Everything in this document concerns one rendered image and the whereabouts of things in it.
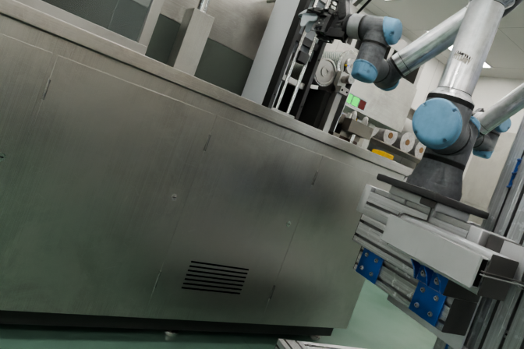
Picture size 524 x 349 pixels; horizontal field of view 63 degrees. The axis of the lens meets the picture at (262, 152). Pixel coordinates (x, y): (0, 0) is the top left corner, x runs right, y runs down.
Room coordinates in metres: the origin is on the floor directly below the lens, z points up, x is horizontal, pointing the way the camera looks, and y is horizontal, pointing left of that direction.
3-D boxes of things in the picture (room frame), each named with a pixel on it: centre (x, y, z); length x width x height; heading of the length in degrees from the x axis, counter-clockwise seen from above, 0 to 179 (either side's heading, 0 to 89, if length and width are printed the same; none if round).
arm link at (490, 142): (1.80, -0.86, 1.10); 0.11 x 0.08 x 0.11; 119
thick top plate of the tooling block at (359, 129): (2.22, -0.30, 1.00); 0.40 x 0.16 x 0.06; 34
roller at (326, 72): (2.02, -0.07, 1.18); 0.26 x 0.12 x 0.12; 34
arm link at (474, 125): (1.20, -0.49, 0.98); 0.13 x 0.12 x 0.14; 143
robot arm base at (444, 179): (1.21, -0.49, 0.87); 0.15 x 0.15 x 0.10
